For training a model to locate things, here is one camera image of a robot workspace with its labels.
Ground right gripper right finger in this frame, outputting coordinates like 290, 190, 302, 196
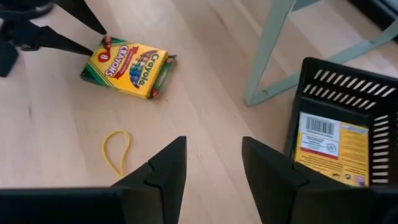
241, 136, 398, 224

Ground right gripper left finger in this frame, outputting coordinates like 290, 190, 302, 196
0, 136, 188, 224

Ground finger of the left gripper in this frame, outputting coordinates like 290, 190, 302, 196
57, 0, 108, 36
17, 26, 95, 57

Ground yellow rubber band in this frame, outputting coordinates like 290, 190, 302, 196
101, 129, 132, 179

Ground yellow Crayola crayon box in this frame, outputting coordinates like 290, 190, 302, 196
293, 111, 371, 188
80, 36, 178, 101

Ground black slotted plastic basket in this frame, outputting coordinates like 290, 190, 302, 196
284, 57, 398, 190

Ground white small table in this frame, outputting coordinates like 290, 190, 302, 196
243, 0, 398, 108

